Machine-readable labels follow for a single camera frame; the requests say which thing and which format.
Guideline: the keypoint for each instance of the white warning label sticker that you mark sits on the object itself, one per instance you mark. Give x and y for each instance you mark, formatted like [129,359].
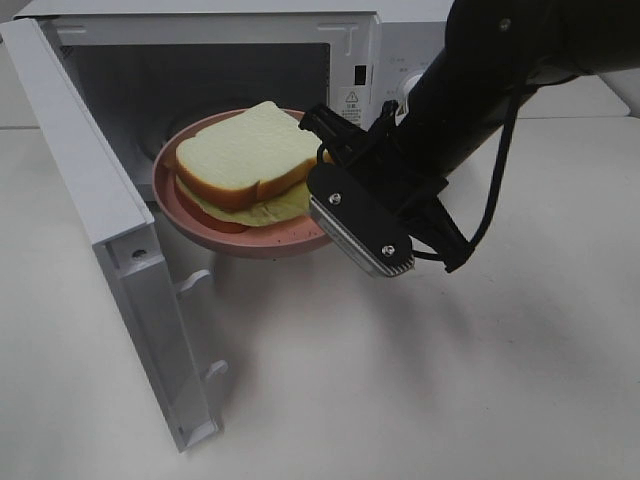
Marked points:
[354,105]

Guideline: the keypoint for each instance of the white bread slice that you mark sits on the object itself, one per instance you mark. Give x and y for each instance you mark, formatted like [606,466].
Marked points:
[250,157]

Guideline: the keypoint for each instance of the white microwave oven body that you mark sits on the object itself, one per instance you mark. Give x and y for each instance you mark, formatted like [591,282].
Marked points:
[148,69]

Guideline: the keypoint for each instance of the upper white power knob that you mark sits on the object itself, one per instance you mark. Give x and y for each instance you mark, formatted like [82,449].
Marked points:
[409,83]

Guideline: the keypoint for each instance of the red tomato slice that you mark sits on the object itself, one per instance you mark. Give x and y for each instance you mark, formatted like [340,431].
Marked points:
[215,220]

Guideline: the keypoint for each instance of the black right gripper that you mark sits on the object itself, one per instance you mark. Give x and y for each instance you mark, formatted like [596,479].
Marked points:
[394,179]

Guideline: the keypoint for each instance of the pink round plate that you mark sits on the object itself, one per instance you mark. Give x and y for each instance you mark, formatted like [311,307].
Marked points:
[294,237]

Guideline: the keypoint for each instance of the white microwave door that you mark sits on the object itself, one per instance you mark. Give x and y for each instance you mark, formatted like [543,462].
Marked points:
[122,233]

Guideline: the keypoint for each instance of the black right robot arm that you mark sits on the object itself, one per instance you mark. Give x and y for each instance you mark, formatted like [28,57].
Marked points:
[496,56]

